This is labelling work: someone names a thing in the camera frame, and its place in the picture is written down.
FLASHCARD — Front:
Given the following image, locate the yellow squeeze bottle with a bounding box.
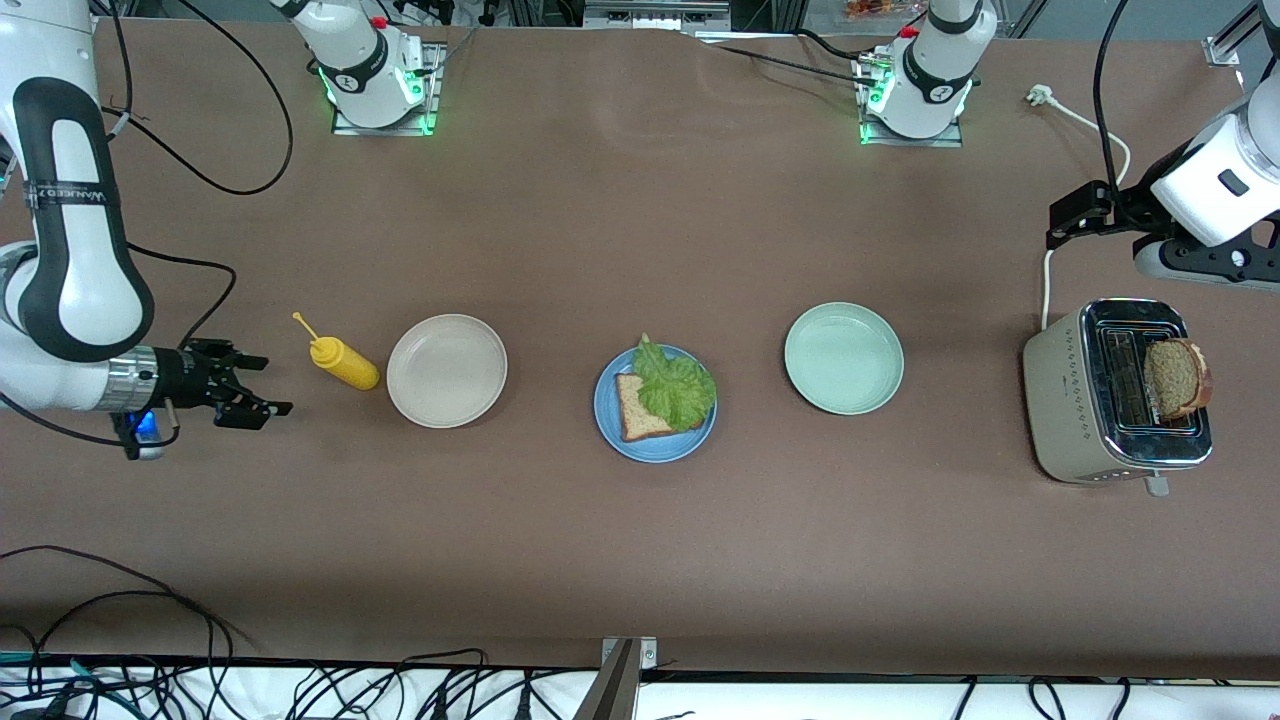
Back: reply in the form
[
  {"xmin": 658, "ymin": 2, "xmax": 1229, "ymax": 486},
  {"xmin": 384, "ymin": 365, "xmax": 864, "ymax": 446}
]
[{"xmin": 292, "ymin": 311, "xmax": 382, "ymax": 391}]

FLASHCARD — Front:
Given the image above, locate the brown bread slice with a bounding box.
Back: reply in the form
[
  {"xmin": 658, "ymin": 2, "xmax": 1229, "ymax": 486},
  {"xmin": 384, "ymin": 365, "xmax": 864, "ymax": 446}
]
[
  {"xmin": 1143, "ymin": 338, "xmax": 1214, "ymax": 421},
  {"xmin": 616, "ymin": 372, "xmax": 706, "ymax": 443}
]

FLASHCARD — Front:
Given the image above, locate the green lettuce leaf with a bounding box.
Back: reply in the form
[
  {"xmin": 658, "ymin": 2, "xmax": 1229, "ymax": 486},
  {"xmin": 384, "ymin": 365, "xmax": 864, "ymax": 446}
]
[{"xmin": 630, "ymin": 333, "xmax": 719, "ymax": 434}]

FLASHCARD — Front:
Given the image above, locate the beige plate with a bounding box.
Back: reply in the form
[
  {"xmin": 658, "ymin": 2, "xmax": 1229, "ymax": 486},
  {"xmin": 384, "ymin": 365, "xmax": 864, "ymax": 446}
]
[{"xmin": 386, "ymin": 313, "xmax": 509, "ymax": 430}]

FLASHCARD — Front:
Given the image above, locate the green plate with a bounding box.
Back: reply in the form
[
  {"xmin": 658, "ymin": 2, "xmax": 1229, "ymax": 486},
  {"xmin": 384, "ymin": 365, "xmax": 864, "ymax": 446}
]
[{"xmin": 784, "ymin": 301, "xmax": 906, "ymax": 416}]

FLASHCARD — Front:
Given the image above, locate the blue plate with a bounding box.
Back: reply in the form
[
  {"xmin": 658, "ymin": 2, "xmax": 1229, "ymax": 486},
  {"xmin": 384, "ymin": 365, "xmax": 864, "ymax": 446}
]
[{"xmin": 593, "ymin": 344, "xmax": 718, "ymax": 464}]

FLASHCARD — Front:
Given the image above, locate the beige chrome toaster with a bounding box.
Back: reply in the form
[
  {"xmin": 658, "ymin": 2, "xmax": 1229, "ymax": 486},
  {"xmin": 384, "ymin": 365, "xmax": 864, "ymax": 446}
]
[{"xmin": 1021, "ymin": 297, "xmax": 1215, "ymax": 498}]

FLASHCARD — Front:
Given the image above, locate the white shelf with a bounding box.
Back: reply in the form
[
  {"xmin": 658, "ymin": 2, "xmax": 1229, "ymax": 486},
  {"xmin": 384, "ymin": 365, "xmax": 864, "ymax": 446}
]
[{"xmin": 0, "ymin": 655, "xmax": 1280, "ymax": 720}]

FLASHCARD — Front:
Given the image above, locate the white toaster power cable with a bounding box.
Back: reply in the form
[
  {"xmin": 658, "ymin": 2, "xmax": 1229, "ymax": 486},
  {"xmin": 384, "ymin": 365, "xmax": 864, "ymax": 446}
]
[{"xmin": 1025, "ymin": 84, "xmax": 1133, "ymax": 331}]

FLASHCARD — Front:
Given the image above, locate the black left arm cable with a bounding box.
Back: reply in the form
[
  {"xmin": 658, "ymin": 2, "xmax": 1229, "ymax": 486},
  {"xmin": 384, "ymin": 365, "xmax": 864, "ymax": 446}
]
[{"xmin": 1093, "ymin": 0, "xmax": 1131, "ymax": 201}]

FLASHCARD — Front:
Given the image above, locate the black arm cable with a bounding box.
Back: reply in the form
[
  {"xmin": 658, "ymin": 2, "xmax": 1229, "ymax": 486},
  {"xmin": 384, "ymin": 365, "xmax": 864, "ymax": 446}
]
[
  {"xmin": 1093, "ymin": 0, "xmax": 1131, "ymax": 201},
  {"xmin": 0, "ymin": 0, "xmax": 293, "ymax": 448}
]

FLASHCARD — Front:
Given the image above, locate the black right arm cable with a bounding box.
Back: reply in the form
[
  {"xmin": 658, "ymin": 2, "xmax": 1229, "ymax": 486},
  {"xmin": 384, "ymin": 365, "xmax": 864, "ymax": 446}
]
[{"xmin": 0, "ymin": 0, "xmax": 293, "ymax": 448}]

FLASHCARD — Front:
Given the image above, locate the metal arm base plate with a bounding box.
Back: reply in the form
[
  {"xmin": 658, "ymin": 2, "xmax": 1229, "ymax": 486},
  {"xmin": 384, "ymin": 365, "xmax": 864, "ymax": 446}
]
[
  {"xmin": 855, "ymin": 50, "xmax": 966, "ymax": 149},
  {"xmin": 332, "ymin": 42, "xmax": 446, "ymax": 137}
]

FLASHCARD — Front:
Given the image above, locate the aluminium frame rail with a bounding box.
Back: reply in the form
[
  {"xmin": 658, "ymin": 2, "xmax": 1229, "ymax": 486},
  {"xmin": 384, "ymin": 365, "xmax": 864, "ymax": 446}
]
[{"xmin": 1203, "ymin": 0, "xmax": 1280, "ymax": 68}]

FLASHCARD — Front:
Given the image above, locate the black base cable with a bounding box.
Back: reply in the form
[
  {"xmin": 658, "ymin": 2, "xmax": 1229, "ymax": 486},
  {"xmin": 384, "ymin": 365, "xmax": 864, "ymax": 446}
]
[{"xmin": 690, "ymin": 28, "xmax": 886, "ymax": 89}]

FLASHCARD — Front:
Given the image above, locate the metal table bracket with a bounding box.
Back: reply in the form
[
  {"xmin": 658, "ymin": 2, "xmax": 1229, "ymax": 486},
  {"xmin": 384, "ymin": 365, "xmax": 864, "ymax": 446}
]
[{"xmin": 575, "ymin": 637, "xmax": 659, "ymax": 720}]

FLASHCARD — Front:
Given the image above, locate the grey metal bracket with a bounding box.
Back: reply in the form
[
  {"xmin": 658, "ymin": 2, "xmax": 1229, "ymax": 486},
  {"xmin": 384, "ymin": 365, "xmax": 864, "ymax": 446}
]
[{"xmin": 583, "ymin": 0, "xmax": 732, "ymax": 31}]

